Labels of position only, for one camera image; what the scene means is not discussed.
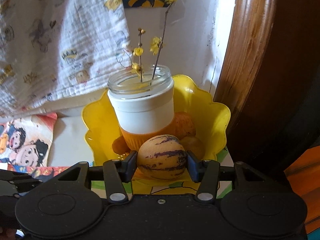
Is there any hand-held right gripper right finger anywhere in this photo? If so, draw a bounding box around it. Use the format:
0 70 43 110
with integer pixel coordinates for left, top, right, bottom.
186 150 263 203

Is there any cartoon children drawing sheet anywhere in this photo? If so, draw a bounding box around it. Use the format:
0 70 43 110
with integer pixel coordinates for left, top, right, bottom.
0 112 59 167

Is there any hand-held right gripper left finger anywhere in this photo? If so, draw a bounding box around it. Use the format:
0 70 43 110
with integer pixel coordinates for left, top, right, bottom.
57 151 138 204

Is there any yellow scalloped plastic bowl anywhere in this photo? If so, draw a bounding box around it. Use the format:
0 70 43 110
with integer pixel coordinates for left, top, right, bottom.
82 74 231 184

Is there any glass jar with white sleeve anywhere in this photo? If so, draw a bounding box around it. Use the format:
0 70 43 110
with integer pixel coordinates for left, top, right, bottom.
107 64 175 153

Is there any beige paper sheet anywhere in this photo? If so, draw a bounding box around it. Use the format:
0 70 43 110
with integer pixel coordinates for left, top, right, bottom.
31 99 86 117

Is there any brown wooden door frame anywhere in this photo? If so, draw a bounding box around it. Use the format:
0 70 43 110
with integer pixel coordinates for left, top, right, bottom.
212 0 303 156

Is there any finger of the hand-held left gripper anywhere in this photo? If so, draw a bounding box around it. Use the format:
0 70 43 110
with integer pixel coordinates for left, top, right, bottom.
0 169 43 198

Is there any white cartoon printed blanket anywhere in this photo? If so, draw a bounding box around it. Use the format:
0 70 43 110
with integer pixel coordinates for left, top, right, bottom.
0 0 133 117

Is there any yellow smiley drawing sheet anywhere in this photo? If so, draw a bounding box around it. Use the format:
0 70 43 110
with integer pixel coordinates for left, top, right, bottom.
90 145 234 198

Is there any yellow flowering twig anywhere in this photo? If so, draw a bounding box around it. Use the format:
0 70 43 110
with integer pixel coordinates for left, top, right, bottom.
149 0 181 81
130 27 147 83

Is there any pepino melon with faint stripes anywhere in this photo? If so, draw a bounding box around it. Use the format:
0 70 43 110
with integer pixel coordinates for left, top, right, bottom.
174 112 196 141

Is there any small yellow fruit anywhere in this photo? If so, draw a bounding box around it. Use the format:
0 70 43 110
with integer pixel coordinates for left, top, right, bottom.
180 136 206 161

